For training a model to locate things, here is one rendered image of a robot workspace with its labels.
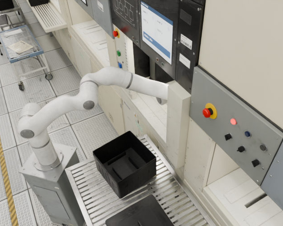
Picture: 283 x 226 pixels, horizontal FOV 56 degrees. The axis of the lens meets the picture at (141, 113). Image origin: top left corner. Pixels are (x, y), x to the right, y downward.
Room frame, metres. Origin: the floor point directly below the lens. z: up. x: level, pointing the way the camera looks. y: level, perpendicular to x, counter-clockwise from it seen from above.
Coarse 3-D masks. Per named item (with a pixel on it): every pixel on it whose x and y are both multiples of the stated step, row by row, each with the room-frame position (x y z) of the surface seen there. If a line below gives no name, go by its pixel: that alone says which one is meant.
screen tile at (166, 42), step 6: (156, 18) 1.18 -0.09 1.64; (156, 24) 1.18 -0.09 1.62; (162, 24) 1.13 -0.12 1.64; (156, 30) 1.18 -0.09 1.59; (162, 30) 1.13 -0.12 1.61; (156, 36) 1.18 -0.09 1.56; (162, 36) 1.13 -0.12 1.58; (168, 36) 1.08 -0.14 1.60; (162, 42) 1.13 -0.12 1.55; (168, 42) 1.08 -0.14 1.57; (168, 48) 1.08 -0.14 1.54
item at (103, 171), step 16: (112, 144) 1.08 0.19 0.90; (128, 144) 1.14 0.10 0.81; (96, 160) 0.97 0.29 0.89; (112, 160) 1.03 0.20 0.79; (128, 160) 1.04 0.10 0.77; (144, 160) 1.03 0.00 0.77; (112, 176) 0.93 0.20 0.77; (128, 176) 0.82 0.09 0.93; (144, 176) 0.87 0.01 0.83; (128, 192) 0.81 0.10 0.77
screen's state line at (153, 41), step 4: (144, 32) 1.29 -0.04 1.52; (144, 36) 1.29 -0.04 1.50; (148, 36) 1.25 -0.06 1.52; (148, 40) 1.25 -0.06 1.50; (152, 40) 1.21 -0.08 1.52; (156, 44) 1.18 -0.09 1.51; (160, 48) 1.14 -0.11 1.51; (164, 48) 1.11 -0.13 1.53; (164, 52) 1.11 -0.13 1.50; (168, 52) 1.08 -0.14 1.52; (168, 56) 1.08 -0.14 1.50
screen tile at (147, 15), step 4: (144, 12) 1.28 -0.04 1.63; (148, 12) 1.24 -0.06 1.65; (144, 16) 1.28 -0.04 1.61; (148, 16) 1.24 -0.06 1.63; (148, 20) 1.25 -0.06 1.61; (152, 20) 1.21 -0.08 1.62; (144, 24) 1.28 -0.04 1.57; (152, 24) 1.21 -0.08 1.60; (144, 28) 1.29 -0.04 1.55; (148, 28) 1.25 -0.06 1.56; (152, 28) 1.21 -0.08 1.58; (148, 32) 1.25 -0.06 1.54; (152, 32) 1.21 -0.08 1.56
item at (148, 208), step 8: (144, 200) 0.71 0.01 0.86; (152, 200) 0.70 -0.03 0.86; (128, 208) 0.67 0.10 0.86; (136, 208) 0.67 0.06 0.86; (144, 208) 0.66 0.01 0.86; (152, 208) 0.66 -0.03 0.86; (160, 208) 0.66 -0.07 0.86; (112, 216) 0.63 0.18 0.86; (120, 216) 0.63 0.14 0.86; (128, 216) 0.62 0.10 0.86; (136, 216) 0.62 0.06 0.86; (144, 216) 0.62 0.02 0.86; (152, 216) 0.62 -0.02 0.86; (160, 216) 0.61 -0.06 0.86; (112, 224) 0.59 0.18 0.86; (120, 224) 0.58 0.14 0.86; (128, 224) 0.58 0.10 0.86; (136, 224) 0.58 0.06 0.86; (144, 224) 0.58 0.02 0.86; (152, 224) 0.57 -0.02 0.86; (160, 224) 0.57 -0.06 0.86; (168, 224) 0.57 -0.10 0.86
